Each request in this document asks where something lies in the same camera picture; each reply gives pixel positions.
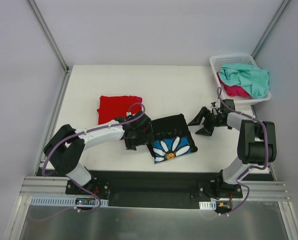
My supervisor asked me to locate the black daisy t-shirt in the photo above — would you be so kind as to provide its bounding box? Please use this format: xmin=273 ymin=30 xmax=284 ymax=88
xmin=147 ymin=114 xmax=198 ymax=164

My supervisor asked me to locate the red t-shirt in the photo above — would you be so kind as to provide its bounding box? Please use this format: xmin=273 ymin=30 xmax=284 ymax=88
xmin=97 ymin=95 xmax=142 ymax=125

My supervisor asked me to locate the white plastic basket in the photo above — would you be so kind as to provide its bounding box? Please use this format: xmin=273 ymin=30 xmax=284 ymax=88
xmin=209 ymin=53 xmax=271 ymax=105

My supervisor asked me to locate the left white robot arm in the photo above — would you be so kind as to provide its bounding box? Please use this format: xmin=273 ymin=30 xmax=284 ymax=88
xmin=43 ymin=111 xmax=154 ymax=195

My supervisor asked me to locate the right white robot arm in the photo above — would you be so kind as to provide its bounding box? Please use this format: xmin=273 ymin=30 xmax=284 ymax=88
xmin=189 ymin=99 xmax=277 ymax=199

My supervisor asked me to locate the magenta t-shirt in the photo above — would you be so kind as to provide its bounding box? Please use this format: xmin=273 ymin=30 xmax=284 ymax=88
xmin=223 ymin=85 xmax=249 ymax=98

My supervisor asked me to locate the teal t-shirt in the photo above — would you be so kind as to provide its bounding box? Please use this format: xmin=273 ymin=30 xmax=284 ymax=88
xmin=217 ymin=63 xmax=269 ymax=99

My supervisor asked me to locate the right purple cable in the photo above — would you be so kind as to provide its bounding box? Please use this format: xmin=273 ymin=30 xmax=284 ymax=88
xmin=201 ymin=86 xmax=270 ymax=220

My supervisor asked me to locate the purple cable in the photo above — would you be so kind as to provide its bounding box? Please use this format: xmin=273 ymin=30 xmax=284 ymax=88
xmin=28 ymin=102 xmax=146 ymax=221
xmin=201 ymin=86 xmax=270 ymax=220

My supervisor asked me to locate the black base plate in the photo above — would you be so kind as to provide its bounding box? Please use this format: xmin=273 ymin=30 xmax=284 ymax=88
xmin=65 ymin=168 xmax=243 ymax=210

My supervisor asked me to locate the right white cable duct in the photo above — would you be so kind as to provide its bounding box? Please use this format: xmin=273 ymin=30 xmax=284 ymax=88
xmin=199 ymin=201 xmax=216 ymax=211

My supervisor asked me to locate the white cable duct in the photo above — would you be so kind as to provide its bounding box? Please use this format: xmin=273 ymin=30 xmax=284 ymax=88
xmin=199 ymin=201 xmax=216 ymax=211
xmin=31 ymin=196 xmax=109 ymax=208

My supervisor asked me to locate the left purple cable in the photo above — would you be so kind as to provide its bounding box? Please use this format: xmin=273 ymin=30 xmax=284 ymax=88
xmin=28 ymin=102 xmax=146 ymax=221

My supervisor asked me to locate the left aluminium frame post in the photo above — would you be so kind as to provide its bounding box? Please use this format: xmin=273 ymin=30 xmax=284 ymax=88
xmin=26 ymin=0 xmax=69 ymax=73

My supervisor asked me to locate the aluminium frame post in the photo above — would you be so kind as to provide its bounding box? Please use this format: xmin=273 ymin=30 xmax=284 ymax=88
xmin=26 ymin=0 xmax=69 ymax=73
xmin=251 ymin=0 xmax=292 ymax=59

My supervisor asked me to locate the left white cable duct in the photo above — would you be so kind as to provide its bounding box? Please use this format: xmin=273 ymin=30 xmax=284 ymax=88
xmin=31 ymin=196 xmax=109 ymax=208

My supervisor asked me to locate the right aluminium frame post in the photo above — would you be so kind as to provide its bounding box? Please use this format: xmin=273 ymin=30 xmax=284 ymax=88
xmin=251 ymin=0 xmax=292 ymax=59

